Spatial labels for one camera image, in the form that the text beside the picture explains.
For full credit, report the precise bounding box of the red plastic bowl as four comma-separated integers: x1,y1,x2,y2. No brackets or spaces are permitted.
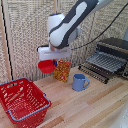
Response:
37,59,57,75

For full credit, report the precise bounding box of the blue mug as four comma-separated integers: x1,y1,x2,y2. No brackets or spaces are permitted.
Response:
72,73,91,93

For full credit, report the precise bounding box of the wicker folding screen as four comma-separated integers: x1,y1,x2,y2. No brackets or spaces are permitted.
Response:
0,0,128,85

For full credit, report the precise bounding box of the black toaster oven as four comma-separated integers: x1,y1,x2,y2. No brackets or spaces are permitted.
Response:
95,37,128,80

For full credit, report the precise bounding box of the red plastic shopping basket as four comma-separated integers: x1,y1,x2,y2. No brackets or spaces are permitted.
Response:
0,77,52,128

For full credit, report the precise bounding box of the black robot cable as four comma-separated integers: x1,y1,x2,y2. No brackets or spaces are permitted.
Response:
70,10,128,51

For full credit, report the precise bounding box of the yellow red cereal box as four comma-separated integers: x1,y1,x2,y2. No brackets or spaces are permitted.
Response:
53,59,72,84

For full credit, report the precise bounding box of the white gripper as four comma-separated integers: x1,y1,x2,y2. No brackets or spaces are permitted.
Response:
36,45,73,68

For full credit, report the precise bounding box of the metal oven tray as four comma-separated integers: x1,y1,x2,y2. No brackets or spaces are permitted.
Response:
85,51,128,74

